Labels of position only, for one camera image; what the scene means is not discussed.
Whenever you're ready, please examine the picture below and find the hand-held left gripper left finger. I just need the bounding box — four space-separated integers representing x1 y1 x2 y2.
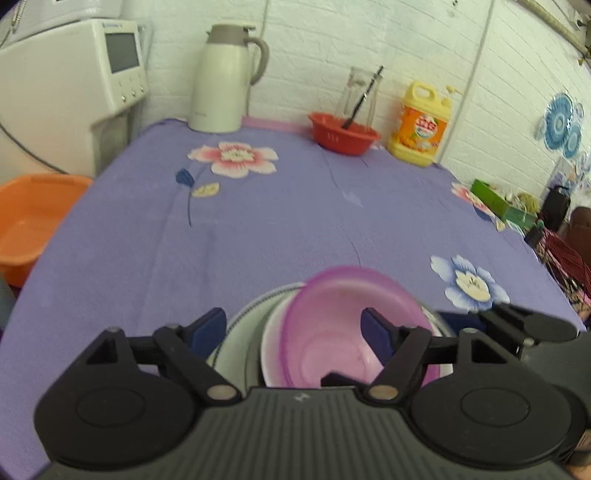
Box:
83 307 243 407

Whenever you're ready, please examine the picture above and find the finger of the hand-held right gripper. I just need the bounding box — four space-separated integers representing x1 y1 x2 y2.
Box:
476 304 580 346

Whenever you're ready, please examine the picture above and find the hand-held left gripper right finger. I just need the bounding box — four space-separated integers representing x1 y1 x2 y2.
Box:
360 307 513 407

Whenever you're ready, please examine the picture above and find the white plate with patterned rim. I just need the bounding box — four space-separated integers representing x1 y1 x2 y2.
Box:
205 282 305 386

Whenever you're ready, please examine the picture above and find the purple plastic bowl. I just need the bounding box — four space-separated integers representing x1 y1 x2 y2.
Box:
281 265 441 388

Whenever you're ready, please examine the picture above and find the white ceramic bowl red pattern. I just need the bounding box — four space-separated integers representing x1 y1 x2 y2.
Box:
260 295 455 388

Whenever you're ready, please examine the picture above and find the brown object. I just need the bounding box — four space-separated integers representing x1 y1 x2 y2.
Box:
570 207 591 250

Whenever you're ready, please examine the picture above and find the purple floral tablecloth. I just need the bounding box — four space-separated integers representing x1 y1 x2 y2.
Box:
0 117 578 480

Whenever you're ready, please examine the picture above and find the green box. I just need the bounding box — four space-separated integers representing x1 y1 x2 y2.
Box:
470 179 539 232

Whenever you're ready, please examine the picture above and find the red plastic colander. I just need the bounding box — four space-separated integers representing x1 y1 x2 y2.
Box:
308 112 382 157

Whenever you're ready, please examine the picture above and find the yellow dish soap bottle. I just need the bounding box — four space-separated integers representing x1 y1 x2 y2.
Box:
388 80 462 168

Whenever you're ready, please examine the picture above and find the orange plastic basin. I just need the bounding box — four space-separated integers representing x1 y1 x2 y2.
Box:
0 174 94 288

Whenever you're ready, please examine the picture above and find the blue-grey cylinder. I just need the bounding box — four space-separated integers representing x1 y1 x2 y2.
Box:
0 272 14 333

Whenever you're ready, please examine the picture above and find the black stirring stick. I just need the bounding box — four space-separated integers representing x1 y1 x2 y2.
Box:
342 65 385 130

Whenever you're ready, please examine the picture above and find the white thermal carafe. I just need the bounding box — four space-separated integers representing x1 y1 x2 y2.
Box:
187 23 271 134

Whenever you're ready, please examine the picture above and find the clear glass pitcher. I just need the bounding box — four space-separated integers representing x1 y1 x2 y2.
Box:
337 66 386 130

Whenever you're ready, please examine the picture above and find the white water dispenser with screen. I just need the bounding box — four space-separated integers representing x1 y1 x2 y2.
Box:
0 18 151 181

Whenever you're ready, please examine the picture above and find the white water purifier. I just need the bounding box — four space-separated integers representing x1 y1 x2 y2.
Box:
0 0 125 49

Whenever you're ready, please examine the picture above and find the red wire rack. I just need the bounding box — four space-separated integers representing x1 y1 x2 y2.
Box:
536 228 591 319

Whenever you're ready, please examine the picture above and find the blue round wall decoration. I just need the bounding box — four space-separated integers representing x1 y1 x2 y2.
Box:
536 92 585 160

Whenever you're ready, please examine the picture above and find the dark power cable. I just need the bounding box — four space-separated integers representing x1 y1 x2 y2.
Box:
0 122 61 175

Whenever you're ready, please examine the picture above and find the white wall conduit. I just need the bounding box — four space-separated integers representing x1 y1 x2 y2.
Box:
438 0 497 162

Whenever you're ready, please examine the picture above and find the beige wall pipe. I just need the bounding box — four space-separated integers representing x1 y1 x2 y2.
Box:
512 0 591 65

